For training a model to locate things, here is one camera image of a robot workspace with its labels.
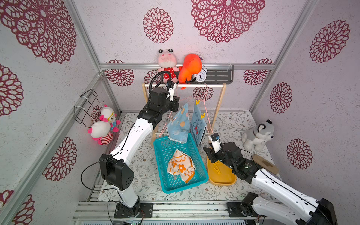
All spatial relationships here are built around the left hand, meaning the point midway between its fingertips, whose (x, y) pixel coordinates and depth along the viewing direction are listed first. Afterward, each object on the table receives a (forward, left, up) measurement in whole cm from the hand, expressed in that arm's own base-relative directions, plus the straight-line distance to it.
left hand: (177, 98), depth 77 cm
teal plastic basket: (-12, +9, -35) cm, 38 cm away
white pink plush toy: (-10, +47, -17) cm, 51 cm away
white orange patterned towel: (-26, -3, -29) cm, 39 cm away
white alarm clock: (+21, -15, 0) cm, 26 cm away
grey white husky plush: (-11, -52, -18) cm, 56 cm away
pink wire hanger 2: (+29, -25, -39) cm, 55 cm away
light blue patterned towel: (0, 0, -27) cm, 27 cm away
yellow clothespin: (-27, -25, -35) cm, 50 cm away
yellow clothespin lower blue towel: (-3, -15, -11) cm, 19 cm away
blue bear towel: (+3, -14, -28) cm, 31 cm away
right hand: (-20, -16, -16) cm, 30 cm away
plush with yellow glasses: (+4, +47, -18) cm, 51 cm away
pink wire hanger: (-6, +6, -13) cm, 16 cm away
